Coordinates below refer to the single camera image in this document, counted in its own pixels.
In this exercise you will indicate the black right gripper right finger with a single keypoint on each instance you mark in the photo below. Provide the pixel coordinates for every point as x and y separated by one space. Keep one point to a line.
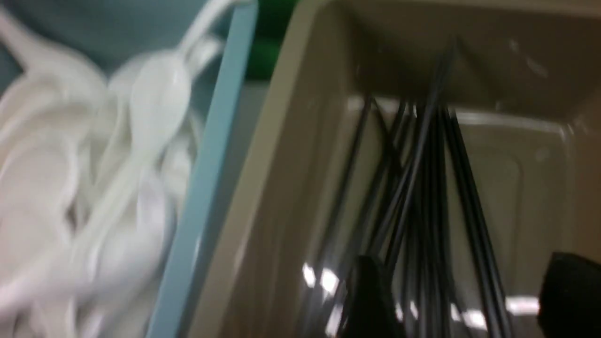
570 297

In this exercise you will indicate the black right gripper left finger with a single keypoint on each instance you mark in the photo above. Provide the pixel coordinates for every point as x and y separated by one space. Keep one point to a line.
371 311

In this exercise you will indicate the pile of white spoons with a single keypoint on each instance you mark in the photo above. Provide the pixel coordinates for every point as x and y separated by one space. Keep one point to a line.
83 211

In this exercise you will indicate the green cloth backdrop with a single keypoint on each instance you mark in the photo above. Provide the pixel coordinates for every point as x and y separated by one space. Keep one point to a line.
272 22

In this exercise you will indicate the brown plastic bin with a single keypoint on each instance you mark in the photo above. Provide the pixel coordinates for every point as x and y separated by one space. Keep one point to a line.
525 86

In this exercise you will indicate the teal plastic bin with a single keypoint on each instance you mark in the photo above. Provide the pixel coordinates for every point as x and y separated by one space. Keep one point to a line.
192 164

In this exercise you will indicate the black chopsticks in bin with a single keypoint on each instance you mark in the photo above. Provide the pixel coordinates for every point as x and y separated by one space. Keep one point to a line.
404 222

